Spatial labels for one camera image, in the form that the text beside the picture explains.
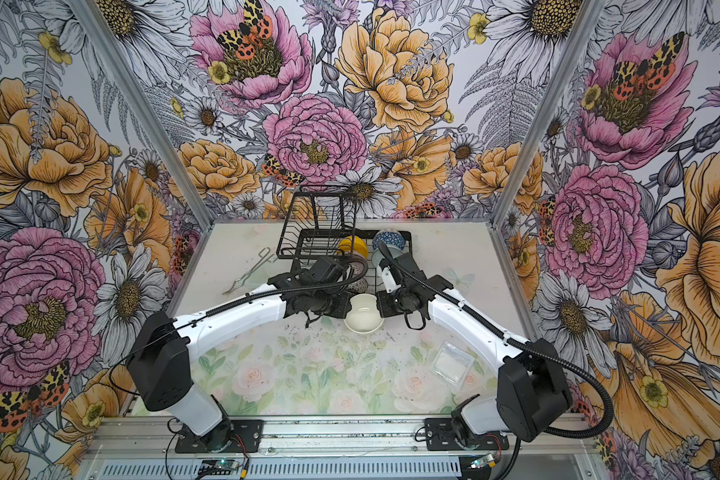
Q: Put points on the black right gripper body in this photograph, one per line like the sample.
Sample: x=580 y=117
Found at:
x=395 y=302

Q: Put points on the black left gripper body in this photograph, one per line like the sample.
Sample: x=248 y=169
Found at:
x=331 y=303

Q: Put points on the pink striped bowl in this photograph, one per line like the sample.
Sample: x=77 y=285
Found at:
x=356 y=262

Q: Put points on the cream white bowl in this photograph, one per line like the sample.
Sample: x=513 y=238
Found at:
x=364 y=316

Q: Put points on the yellow bowl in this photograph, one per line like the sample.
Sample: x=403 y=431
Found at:
x=353 y=244

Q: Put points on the blue triangle patterned bowl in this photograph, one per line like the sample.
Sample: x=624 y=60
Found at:
x=390 y=238

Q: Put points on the dotted pattern bowl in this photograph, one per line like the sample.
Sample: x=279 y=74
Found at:
x=359 y=286

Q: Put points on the light green bowl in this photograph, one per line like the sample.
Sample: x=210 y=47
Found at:
x=377 y=256

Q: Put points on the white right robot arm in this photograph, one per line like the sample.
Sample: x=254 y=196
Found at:
x=531 y=390

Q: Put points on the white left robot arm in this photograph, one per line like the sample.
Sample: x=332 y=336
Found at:
x=160 y=359

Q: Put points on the clear plastic container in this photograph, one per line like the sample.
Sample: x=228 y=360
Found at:
x=452 y=364

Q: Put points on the black wire dish rack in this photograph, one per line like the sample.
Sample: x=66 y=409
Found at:
x=316 y=219

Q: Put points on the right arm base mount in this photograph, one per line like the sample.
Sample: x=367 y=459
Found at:
x=475 y=424

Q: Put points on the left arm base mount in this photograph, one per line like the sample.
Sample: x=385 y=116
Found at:
x=229 y=436

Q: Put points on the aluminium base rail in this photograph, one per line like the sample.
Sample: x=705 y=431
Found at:
x=327 y=447

